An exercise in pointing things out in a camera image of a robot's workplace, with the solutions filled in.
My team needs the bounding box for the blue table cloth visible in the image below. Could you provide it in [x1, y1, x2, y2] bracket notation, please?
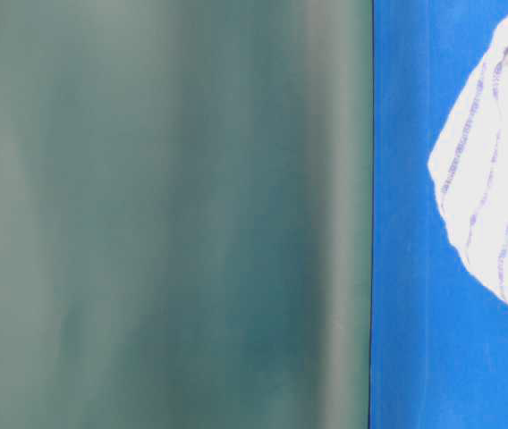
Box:
[369, 1, 508, 428]

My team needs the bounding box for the white blue striped towel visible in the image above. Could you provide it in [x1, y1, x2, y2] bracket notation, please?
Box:
[428, 16, 508, 305]

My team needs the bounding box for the green blurred panel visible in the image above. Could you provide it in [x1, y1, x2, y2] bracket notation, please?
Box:
[0, 1, 372, 428]

